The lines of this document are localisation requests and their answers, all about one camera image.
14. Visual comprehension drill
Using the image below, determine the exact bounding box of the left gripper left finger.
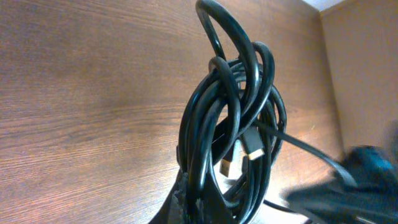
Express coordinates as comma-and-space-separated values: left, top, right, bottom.
149, 171, 188, 224

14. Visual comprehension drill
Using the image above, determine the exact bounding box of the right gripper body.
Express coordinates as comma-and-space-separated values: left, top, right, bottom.
286, 146, 397, 223

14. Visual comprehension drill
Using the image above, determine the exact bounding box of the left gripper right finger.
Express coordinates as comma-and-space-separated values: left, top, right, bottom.
203, 174, 236, 224

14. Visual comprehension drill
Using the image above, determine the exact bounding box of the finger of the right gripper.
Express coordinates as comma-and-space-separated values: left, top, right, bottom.
254, 120, 358, 187

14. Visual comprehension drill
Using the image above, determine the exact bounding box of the thin black usb cable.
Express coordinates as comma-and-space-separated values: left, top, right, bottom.
214, 86, 289, 224

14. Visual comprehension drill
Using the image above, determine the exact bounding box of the thick black usb cable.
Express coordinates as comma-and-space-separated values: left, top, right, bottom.
175, 0, 277, 224

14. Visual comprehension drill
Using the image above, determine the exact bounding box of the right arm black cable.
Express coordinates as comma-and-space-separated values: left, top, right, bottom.
263, 198, 313, 224

